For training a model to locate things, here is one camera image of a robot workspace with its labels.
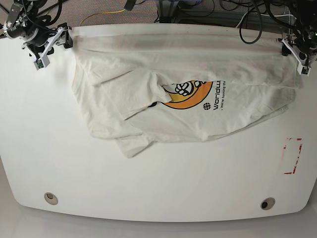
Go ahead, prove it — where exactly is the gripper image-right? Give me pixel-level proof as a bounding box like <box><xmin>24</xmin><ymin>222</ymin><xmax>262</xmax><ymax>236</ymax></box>
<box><xmin>281</xmin><ymin>37</ymin><xmax>300</xmax><ymax>56</ymax></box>

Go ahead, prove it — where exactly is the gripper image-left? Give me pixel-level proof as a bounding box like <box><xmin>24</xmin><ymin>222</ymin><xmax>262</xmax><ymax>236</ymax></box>
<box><xmin>48</xmin><ymin>22</ymin><xmax>73</xmax><ymax>54</ymax></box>

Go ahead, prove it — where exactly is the white printed T-shirt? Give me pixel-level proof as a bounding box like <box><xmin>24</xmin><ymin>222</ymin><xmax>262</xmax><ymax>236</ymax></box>
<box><xmin>72</xmin><ymin>34</ymin><xmax>302</xmax><ymax>158</ymax></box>

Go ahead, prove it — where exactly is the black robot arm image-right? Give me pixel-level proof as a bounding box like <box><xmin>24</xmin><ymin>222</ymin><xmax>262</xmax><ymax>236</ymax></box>
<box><xmin>282</xmin><ymin>0</ymin><xmax>317</xmax><ymax>55</ymax></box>

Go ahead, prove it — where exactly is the red tape rectangle marking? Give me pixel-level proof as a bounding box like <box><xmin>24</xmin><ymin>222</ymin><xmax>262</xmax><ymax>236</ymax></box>
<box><xmin>281</xmin><ymin>138</ymin><xmax>303</xmax><ymax>175</ymax></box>

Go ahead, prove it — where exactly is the wrist camera mount image-right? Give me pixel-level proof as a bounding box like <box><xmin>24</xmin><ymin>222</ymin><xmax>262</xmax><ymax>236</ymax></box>
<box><xmin>277</xmin><ymin>35</ymin><xmax>317</xmax><ymax>76</ymax></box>

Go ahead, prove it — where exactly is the yellow cable on floor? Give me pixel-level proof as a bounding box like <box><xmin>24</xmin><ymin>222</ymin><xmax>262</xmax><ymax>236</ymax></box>
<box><xmin>79</xmin><ymin>9</ymin><xmax>126</xmax><ymax>27</ymax></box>

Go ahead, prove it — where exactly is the wrist camera mount image-left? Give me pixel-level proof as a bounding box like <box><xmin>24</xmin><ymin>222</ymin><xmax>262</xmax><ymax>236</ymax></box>
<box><xmin>22</xmin><ymin>29</ymin><xmax>63</xmax><ymax>70</ymax></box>

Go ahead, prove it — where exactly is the black cable image-right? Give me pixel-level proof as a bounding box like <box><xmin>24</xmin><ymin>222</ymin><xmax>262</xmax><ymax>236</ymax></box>
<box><xmin>236</xmin><ymin>0</ymin><xmax>295</xmax><ymax>45</ymax></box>

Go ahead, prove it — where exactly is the white cable on floor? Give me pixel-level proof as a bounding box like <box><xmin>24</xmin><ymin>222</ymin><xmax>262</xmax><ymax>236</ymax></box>
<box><xmin>235</xmin><ymin>11</ymin><xmax>298</xmax><ymax>28</ymax></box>

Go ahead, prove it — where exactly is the right table cable grommet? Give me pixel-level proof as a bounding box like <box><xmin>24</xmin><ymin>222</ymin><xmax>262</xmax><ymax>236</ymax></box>
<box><xmin>261</xmin><ymin>197</ymin><xmax>275</xmax><ymax>210</ymax></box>

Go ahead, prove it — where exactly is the table cable grommet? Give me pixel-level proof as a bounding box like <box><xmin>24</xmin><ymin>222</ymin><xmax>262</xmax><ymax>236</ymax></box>
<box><xmin>44</xmin><ymin>192</ymin><xmax>58</xmax><ymax>205</ymax></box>
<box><xmin>261</xmin><ymin>197</ymin><xmax>275</xmax><ymax>210</ymax></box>

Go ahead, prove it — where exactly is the left table cable grommet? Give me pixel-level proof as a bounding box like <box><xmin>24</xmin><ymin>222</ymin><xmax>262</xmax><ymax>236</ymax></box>
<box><xmin>44</xmin><ymin>192</ymin><xmax>58</xmax><ymax>205</ymax></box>

